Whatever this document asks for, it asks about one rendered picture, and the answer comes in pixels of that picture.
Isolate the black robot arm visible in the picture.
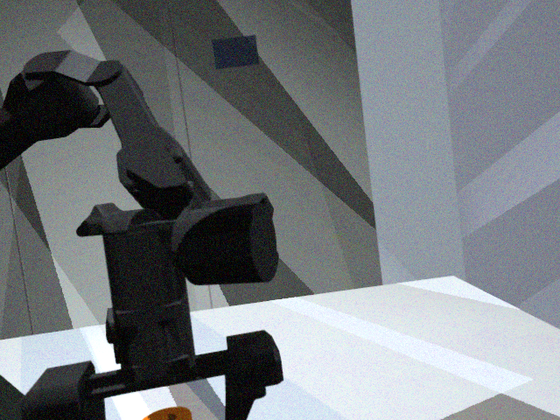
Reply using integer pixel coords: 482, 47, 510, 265
0, 50, 279, 297

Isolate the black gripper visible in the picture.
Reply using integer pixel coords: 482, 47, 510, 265
20, 282, 284, 420

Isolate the orange knob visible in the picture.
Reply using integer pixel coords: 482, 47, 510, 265
142, 406, 193, 420

